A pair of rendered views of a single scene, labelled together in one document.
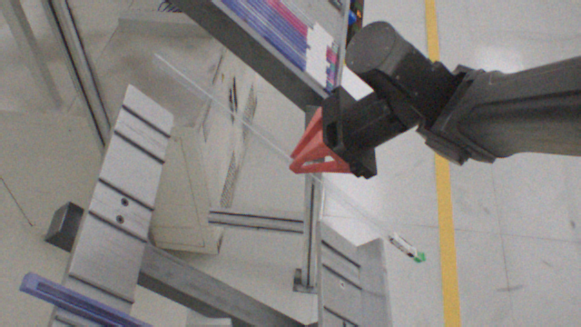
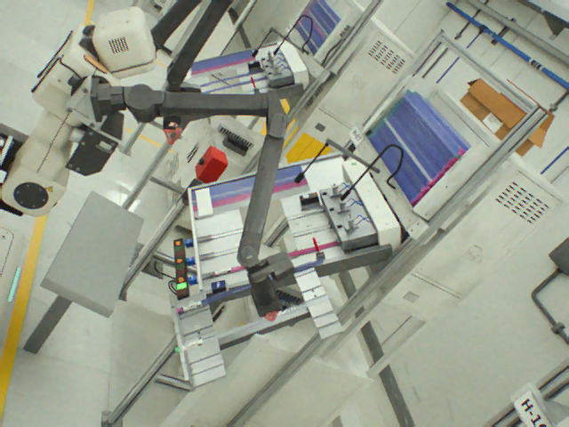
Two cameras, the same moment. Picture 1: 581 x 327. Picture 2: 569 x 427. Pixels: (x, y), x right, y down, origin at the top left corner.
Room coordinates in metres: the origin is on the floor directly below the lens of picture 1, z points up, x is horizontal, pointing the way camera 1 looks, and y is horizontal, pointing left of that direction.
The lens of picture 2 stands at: (1.46, -1.05, 1.86)
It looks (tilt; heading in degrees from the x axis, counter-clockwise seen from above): 22 degrees down; 141
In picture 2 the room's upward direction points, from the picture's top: 40 degrees clockwise
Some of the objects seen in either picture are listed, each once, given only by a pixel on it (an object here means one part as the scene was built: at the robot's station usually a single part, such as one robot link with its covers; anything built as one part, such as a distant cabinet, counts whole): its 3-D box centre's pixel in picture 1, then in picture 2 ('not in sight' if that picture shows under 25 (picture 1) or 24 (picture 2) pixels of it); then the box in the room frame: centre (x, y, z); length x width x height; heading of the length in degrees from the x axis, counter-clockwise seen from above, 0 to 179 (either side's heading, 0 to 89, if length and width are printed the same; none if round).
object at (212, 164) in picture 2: not in sight; (179, 208); (-0.95, 0.32, 0.39); 0.24 x 0.24 x 0.78; 82
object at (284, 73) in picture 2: not in sight; (234, 132); (-1.62, 0.69, 0.66); 1.01 x 0.73 x 1.31; 82
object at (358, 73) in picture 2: not in sight; (284, 111); (-1.61, 0.90, 0.95); 1.35 x 0.82 x 1.90; 82
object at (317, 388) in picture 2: not in sight; (262, 344); (-0.17, 0.68, 0.31); 0.70 x 0.65 x 0.62; 172
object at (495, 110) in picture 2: not in sight; (509, 113); (-0.20, 0.87, 1.82); 0.68 x 0.30 x 0.20; 172
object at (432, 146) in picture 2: not in sight; (420, 149); (-0.13, 0.56, 1.52); 0.51 x 0.13 x 0.27; 172
